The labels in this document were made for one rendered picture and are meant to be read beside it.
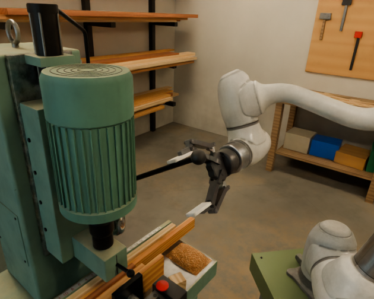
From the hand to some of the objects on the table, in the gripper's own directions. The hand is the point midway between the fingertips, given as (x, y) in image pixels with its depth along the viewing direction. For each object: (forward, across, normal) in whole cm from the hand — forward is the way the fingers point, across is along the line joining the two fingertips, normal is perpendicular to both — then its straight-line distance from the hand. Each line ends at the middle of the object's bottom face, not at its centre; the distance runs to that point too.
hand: (183, 187), depth 73 cm
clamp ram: (+14, -28, -18) cm, 36 cm away
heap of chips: (-11, -27, -20) cm, 36 cm away
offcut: (0, -29, -16) cm, 33 cm away
